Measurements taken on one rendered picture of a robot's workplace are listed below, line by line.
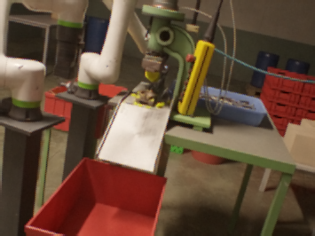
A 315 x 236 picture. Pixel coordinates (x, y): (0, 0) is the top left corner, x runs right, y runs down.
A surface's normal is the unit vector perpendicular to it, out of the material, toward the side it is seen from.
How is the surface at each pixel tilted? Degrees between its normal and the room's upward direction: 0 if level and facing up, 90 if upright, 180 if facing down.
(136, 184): 90
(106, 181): 90
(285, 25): 90
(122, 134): 30
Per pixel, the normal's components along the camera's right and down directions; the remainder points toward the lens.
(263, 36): -0.16, 0.27
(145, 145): 0.08, -0.67
